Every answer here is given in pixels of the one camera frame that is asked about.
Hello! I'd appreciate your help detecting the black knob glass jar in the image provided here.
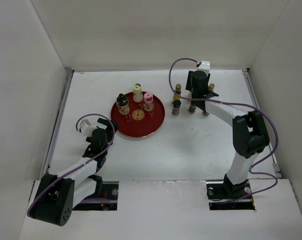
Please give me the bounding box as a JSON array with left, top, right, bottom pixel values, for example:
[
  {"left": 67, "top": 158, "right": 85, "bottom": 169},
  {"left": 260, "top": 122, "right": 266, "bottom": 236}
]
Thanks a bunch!
[{"left": 116, "top": 93, "right": 130, "bottom": 116}]

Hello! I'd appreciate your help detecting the yellow cap spice jar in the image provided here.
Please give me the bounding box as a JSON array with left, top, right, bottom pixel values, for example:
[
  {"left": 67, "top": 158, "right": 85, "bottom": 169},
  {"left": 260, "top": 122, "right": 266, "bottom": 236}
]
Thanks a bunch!
[{"left": 132, "top": 83, "right": 144, "bottom": 103}]

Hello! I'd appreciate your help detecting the pink cap spice jar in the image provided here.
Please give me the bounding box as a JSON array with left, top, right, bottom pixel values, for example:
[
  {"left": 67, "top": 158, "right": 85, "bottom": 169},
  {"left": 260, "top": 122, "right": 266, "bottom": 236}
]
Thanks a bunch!
[{"left": 143, "top": 92, "right": 154, "bottom": 112}]

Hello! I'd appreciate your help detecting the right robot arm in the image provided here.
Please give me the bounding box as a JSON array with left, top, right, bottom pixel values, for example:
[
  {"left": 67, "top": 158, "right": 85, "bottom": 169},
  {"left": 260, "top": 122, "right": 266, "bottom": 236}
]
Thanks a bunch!
[{"left": 186, "top": 70, "right": 270, "bottom": 198}]

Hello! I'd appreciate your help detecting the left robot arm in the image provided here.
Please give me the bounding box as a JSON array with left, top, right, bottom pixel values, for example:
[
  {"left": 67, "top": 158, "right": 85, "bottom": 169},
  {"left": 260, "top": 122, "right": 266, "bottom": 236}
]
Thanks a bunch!
[{"left": 27, "top": 115, "right": 118, "bottom": 226}]

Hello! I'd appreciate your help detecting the yellow label bottle right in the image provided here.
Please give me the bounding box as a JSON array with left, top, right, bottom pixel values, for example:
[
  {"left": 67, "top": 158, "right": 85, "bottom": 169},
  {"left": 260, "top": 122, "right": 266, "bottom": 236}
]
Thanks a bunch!
[{"left": 209, "top": 83, "right": 215, "bottom": 92}]

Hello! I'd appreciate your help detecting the yellow label bottle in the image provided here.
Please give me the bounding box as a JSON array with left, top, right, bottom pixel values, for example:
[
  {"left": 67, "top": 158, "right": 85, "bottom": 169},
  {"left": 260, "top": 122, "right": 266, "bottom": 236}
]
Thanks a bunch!
[
  {"left": 209, "top": 83, "right": 215, "bottom": 92},
  {"left": 172, "top": 83, "right": 181, "bottom": 103}
]

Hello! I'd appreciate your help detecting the yellow label bottle left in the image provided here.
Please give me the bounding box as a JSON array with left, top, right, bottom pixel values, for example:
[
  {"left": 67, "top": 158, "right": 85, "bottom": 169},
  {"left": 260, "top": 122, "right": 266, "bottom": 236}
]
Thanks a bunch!
[{"left": 172, "top": 83, "right": 181, "bottom": 103}]

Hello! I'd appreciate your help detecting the black cap spice left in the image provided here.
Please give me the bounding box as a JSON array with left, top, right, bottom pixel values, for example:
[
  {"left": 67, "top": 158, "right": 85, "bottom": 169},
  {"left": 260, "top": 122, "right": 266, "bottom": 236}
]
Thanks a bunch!
[{"left": 172, "top": 99, "right": 181, "bottom": 116}]

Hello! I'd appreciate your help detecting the black cap spice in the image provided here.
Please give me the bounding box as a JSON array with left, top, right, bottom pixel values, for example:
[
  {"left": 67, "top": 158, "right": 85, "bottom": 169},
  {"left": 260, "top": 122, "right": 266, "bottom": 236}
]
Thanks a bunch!
[
  {"left": 172, "top": 99, "right": 181, "bottom": 116},
  {"left": 188, "top": 101, "right": 197, "bottom": 114},
  {"left": 202, "top": 111, "right": 210, "bottom": 117}
]

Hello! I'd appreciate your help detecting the black cap spice middle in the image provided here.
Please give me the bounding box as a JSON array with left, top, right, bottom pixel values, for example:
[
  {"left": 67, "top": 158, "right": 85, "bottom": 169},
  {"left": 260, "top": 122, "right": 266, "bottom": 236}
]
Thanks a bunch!
[{"left": 188, "top": 101, "right": 197, "bottom": 114}]

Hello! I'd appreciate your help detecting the red round tray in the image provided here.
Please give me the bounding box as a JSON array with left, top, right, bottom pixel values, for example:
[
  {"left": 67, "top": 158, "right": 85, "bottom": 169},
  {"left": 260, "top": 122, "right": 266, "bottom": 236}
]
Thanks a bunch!
[{"left": 110, "top": 92, "right": 165, "bottom": 138}]

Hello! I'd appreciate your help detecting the black cap spice right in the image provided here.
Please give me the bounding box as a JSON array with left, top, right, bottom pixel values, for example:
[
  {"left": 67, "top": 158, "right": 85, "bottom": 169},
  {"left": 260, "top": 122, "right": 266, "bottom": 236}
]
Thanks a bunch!
[{"left": 202, "top": 111, "right": 210, "bottom": 117}]

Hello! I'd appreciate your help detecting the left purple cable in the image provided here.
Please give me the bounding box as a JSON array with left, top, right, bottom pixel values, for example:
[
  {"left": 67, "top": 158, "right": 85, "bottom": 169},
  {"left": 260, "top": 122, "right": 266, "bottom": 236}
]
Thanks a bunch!
[{"left": 27, "top": 113, "right": 116, "bottom": 218}]

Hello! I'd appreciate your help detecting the purple cable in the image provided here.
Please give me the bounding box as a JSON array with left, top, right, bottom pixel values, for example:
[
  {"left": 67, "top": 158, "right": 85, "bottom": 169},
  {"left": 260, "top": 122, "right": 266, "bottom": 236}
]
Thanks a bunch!
[
  {"left": 27, "top": 113, "right": 116, "bottom": 218},
  {"left": 168, "top": 57, "right": 279, "bottom": 202}
]

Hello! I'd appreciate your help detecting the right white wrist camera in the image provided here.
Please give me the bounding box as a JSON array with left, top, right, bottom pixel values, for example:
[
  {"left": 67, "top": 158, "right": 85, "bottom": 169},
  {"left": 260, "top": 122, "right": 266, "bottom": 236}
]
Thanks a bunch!
[{"left": 197, "top": 60, "right": 211, "bottom": 75}]

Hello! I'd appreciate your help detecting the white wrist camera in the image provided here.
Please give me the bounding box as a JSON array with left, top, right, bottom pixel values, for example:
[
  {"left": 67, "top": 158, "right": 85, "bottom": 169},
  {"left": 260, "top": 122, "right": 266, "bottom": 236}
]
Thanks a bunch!
[
  {"left": 79, "top": 119, "right": 95, "bottom": 137},
  {"left": 197, "top": 60, "right": 211, "bottom": 75}
]

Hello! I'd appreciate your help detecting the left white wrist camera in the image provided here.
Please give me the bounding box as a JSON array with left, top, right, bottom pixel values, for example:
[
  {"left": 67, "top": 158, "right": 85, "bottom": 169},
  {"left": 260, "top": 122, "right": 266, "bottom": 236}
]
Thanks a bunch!
[{"left": 79, "top": 119, "right": 95, "bottom": 137}]

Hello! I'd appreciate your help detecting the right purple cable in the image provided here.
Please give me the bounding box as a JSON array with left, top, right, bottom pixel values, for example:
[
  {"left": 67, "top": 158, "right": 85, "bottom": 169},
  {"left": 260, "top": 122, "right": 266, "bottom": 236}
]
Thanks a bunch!
[{"left": 168, "top": 57, "right": 279, "bottom": 202}]

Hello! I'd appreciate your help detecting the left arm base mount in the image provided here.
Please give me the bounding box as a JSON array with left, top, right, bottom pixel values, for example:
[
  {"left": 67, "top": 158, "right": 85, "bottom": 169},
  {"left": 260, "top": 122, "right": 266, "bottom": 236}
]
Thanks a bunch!
[{"left": 73, "top": 181, "right": 119, "bottom": 211}]

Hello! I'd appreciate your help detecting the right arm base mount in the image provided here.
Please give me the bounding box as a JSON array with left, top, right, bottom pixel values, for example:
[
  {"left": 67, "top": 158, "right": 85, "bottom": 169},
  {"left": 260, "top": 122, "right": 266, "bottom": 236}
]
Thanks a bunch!
[{"left": 206, "top": 180, "right": 255, "bottom": 211}]

